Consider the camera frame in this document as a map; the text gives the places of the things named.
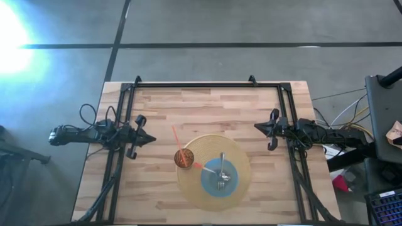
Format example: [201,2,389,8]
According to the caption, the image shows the crumpled brown paper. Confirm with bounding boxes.
[385,121,402,146]

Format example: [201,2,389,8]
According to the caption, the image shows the black keyboard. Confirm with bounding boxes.
[364,187,402,226]

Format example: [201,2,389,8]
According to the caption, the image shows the black stand base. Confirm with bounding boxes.
[0,125,51,166]

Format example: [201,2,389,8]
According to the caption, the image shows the amber glass cup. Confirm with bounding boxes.
[173,148,195,170]

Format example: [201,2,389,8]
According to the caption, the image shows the yellow cable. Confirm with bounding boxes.
[342,106,375,139]

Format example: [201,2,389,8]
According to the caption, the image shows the round woven placemat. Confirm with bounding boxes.
[175,134,252,212]

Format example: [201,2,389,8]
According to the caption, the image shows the black cable loop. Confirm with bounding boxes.
[105,105,119,124]

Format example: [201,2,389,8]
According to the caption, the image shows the black table leg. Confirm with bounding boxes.
[326,143,378,172]

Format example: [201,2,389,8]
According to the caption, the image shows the orange drinking straw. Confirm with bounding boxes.
[171,125,190,168]

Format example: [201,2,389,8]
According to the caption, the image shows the white cable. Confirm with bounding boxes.
[329,93,368,127]

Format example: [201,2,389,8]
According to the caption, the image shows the black aluminium table frame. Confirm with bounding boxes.
[70,75,342,225]

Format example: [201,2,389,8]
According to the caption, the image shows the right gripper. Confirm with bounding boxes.
[253,108,298,151]

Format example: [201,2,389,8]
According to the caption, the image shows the silver metal fork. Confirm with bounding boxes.
[217,151,227,191]

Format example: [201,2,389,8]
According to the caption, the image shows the black pole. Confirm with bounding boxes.
[378,65,402,89]

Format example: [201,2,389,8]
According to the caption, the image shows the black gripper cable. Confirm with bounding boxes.
[79,103,98,127]

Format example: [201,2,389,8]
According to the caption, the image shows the blue plate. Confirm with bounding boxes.
[200,158,239,198]

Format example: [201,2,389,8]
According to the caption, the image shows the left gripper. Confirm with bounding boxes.
[121,114,157,159]

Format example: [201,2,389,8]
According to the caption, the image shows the grey side table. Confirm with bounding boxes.
[365,74,402,164]

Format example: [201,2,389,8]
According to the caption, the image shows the red object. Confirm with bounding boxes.
[332,174,352,193]

